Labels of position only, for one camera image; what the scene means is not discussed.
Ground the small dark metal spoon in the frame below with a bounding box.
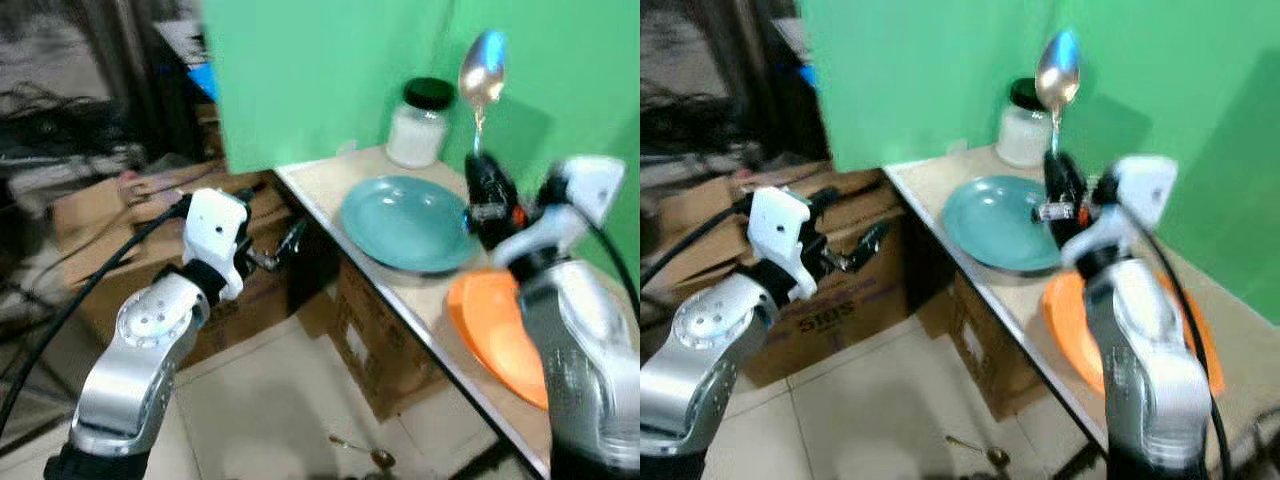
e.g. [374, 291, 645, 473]
[944, 434, 1012, 470]
[328, 434, 398, 472]

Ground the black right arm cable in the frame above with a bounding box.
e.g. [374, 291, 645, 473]
[566, 198, 641, 323]
[1138, 222, 1237, 480]

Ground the tangle of black cables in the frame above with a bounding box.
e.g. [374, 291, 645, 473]
[0, 82, 116, 166]
[640, 80, 746, 161]

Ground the large printed cardboard box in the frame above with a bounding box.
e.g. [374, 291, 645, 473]
[648, 168, 909, 389]
[52, 168, 306, 369]

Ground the teal plate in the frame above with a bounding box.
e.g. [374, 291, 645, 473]
[339, 175, 483, 275]
[939, 175, 1067, 275]

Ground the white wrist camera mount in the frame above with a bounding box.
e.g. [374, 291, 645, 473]
[747, 186, 814, 302]
[1058, 155, 1180, 268]
[182, 187, 252, 302]
[489, 155, 627, 268]

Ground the glass jar with black lid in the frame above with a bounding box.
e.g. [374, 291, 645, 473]
[384, 77, 457, 170]
[994, 77, 1053, 169]

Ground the shiny metal spoon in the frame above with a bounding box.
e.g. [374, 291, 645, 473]
[1034, 29, 1084, 157]
[457, 29, 509, 161]

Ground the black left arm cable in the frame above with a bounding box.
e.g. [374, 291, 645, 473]
[0, 198, 193, 443]
[640, 195, 753, 293]

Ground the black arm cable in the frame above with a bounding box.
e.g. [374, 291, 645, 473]
[1138, 222, 1237, 480]
[566, 198, 641, 323]
[0, 198, 193, 443]
[640, 195, 753, 293]

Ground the plain cardboard box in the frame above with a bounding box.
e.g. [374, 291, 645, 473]
[330, 258, 453, 422]
[943, 285, 1033, 422]

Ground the table with metal edge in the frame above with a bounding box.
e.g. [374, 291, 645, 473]
[273, 143, 641, 480]
[882, 143, 1280, 480]

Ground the orange plate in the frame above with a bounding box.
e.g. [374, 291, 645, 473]
[1041, 267, 1227, 398]
[444, 267, 552, 412]

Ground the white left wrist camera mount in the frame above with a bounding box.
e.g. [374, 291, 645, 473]
[747, 186, 814, 302]
[182, 187, 252, 302]

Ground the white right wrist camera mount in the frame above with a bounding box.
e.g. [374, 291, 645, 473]
[1058, 155, 1180, 268]
[489, 155, 627, 268]

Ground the green backdrop cloth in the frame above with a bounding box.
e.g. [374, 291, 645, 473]
[800, 0, 1280, 326]
[200, 0, 641, 301]

